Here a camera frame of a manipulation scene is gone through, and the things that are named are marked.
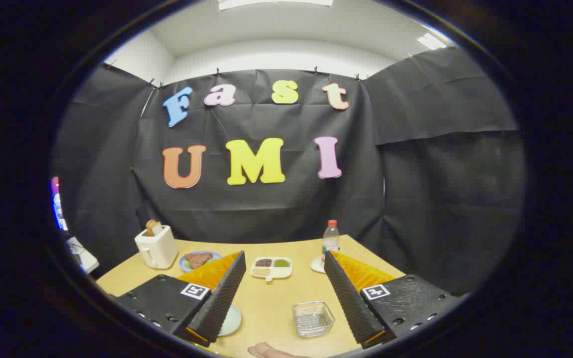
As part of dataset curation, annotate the lit computer screen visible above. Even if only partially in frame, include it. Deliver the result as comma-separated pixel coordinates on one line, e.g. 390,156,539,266
50,177,70,232

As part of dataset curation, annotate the black backdrop cloth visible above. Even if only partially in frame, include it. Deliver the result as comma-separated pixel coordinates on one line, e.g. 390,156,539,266
52,46,526,299

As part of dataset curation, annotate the white desk device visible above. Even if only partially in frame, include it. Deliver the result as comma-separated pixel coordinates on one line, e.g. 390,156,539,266
66,237,100,274

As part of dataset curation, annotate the blue plate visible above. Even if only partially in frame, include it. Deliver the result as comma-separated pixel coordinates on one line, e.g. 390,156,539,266
179,251,223,273

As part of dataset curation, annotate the clear red-capped water bottle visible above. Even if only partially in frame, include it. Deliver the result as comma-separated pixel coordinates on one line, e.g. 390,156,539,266
322,219,341,262

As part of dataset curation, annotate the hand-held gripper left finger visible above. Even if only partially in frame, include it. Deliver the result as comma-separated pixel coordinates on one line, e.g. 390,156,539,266
115,250,247,349

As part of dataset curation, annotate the long ceiling light panel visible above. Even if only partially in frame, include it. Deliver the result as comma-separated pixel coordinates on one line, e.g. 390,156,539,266
217,0,334,11

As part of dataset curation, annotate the metal wire basket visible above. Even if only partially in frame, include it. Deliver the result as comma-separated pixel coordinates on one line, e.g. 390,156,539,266
292,301,336,339

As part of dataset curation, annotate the cream toaster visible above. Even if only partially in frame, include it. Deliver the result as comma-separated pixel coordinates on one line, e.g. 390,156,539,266
134,225,179,270

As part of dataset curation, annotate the small ceiling light panel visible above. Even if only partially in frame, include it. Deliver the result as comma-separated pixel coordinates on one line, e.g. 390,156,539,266
416,33,447,51

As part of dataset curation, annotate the brown steak piece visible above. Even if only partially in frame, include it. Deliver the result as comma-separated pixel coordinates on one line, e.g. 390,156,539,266
184,252,213,269

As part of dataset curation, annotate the white divided bean dish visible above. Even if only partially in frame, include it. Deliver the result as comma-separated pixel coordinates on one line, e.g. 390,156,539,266
250,256,293,283

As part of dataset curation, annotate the pale green plate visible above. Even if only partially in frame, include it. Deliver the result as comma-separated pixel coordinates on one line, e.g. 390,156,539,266
217,304,243,337

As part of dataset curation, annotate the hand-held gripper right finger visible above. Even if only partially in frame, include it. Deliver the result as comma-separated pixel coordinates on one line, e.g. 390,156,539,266
323,250,461,350

